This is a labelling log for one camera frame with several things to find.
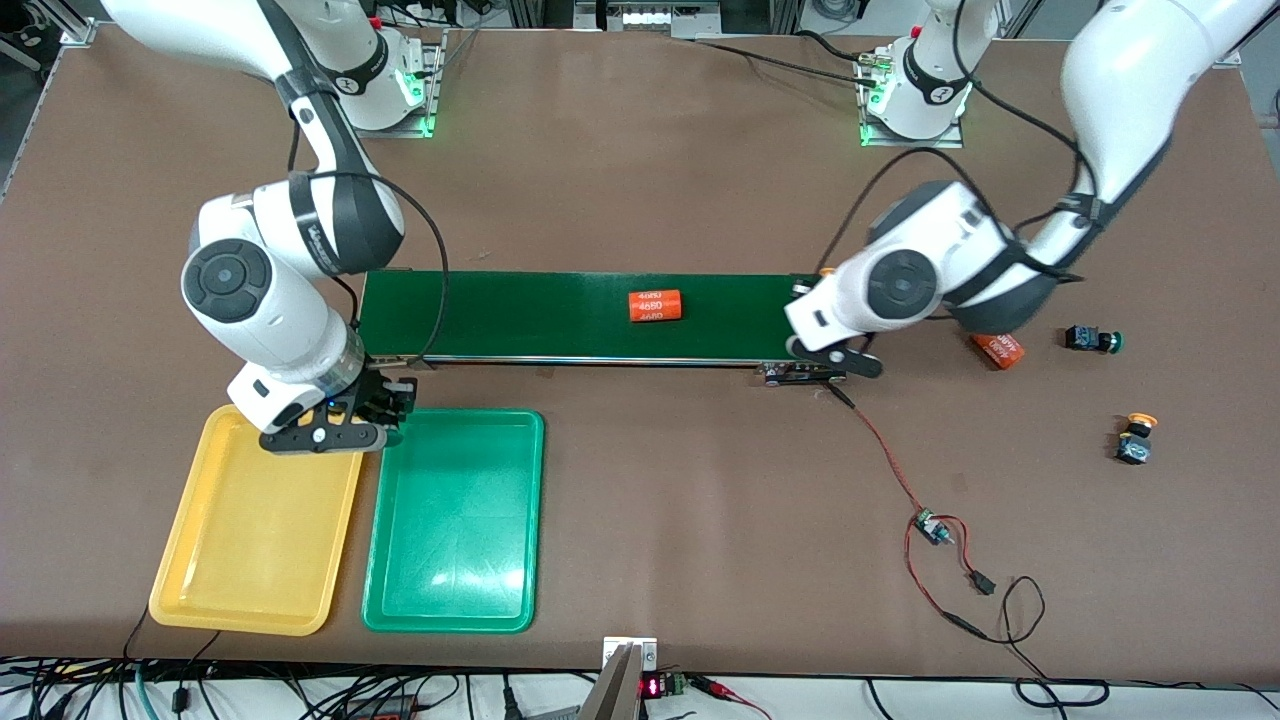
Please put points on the red digit display module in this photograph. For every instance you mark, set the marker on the red digit display module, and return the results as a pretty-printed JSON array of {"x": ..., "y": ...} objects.
[{"x": 652, "y": 687}]

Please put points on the small green circuit board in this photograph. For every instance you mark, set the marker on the small green circuit board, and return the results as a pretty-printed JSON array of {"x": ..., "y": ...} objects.
[{"x": 930, "y": 526}]

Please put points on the green plastic tray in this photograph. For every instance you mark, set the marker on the green plastic tray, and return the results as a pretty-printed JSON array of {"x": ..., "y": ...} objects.
[{"x": 455, "y": 520}]

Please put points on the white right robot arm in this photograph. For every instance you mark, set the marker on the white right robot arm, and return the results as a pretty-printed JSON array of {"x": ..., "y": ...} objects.
[{"x": 260, "y": 290}]

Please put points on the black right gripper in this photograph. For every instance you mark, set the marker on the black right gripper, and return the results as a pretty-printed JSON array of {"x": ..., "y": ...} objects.
[{"x": 381, "y": 396}]

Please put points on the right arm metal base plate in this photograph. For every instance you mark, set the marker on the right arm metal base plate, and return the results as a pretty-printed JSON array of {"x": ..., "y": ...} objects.
[{"x": 432, "y": 80}]

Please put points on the green cap push button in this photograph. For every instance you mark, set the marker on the green cap push button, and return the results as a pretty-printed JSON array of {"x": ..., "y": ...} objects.
[{"x": 1085, "y": 337}]

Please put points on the grey metal camera stand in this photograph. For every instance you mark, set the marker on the grey metal camera stand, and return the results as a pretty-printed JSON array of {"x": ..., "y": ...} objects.
[{"x": 620, "y": 690}]

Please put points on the yellow plastic tray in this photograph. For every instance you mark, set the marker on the yellow plastic tray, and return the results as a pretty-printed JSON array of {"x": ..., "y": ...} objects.
[{"x": 250, "y": 540}]

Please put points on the aluminium frame post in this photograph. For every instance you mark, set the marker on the aluminium frame post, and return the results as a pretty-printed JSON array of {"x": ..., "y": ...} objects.
[
  {"x": 520, "y": 12},
  {"x": 785, "y": 12}
]

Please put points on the red black power lead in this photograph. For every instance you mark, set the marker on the red black power lead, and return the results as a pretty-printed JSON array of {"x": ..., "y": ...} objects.
[{"x": 965, "y": 625}]

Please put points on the green conveyor belt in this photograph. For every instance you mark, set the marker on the green conveyor belt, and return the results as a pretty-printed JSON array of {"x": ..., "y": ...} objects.
[{"x": 540, "y": 315}]

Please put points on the red clip lead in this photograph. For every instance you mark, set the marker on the red clip lead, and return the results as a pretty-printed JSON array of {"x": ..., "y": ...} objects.
[{"x": 725, "y": 688}]

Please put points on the orange 4680 cylinder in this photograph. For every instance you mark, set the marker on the orange 4680 cylinder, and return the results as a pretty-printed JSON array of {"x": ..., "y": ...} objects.
[
  {"x": 1003, "y": 352},
  {"x": 655, "y": 306}
]

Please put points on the grey box with white lights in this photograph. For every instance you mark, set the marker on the grey box with white lights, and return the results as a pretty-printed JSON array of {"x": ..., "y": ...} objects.
[{"x": 650, "y": 18}]

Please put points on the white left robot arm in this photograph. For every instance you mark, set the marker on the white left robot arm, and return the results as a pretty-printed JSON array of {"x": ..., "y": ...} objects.
[{"x": 900, "y": 285}]

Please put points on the aluminium profile bar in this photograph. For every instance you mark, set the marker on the aluminium profile bar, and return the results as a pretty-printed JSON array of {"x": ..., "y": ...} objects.
[
  {"x": 1228, "y": 55},
  {"x": 72, "y": 25}
]

